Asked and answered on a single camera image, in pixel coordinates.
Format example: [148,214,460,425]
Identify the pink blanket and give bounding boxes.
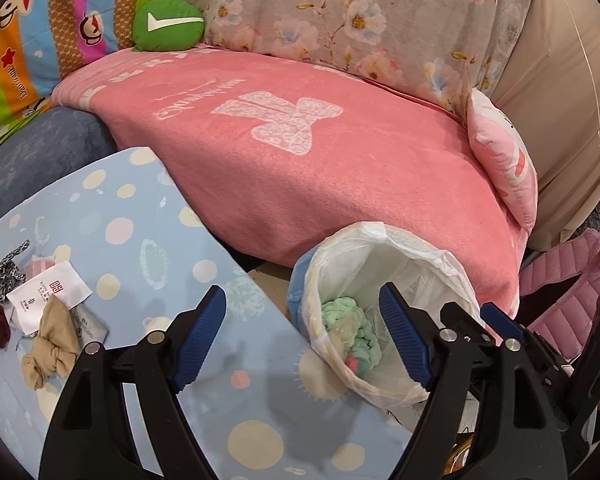
[52,48,527,314]

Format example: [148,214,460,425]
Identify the colourful monkey print pillow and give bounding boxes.
[0,0,148,145]

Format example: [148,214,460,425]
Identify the grey floral pillow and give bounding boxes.
[186,0,532,116]

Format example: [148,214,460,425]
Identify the green round cushion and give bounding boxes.
[132,0,206,52]

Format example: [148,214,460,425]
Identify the bin with white liner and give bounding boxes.
[287,221,479,431]

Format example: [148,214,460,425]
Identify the beige curtain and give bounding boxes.
[492,0,600,250]

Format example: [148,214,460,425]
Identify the light blue planet tablecloth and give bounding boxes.
[0,148,410,479]

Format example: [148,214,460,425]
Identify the grey plastic packet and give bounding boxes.
[69,304,109,348]

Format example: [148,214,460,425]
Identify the watermelon coin pouch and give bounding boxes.
[344,354,363,375]

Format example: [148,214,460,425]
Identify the white paper tag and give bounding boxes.
[7,260,92,336]

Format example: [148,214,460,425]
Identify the black white patterned hairband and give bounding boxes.
[0,240,30,304]

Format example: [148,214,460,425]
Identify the mint green chunky knit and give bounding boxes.
[322,297,382,378]

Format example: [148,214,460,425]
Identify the beige stocking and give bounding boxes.
[21,295,81,390]

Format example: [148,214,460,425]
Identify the pink white wrapper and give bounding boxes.
[26,256,55,278]

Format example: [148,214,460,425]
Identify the blue grey velvet cushion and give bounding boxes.
[0,107,117,219]

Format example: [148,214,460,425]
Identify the pink quilted jacket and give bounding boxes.
[516,229,600,361]

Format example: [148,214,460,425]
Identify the small pink cushion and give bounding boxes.
[467,89,538,233]

